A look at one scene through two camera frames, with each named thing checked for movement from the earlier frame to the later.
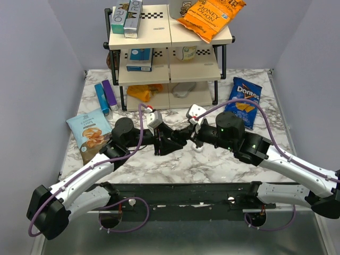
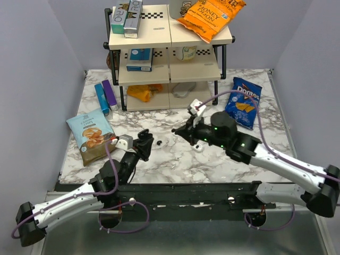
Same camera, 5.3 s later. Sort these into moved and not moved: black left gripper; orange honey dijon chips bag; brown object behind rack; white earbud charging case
Moved: black left gripper
Not moved: white earbud charging case; brown object behind rack; orange honey dijon chips bag
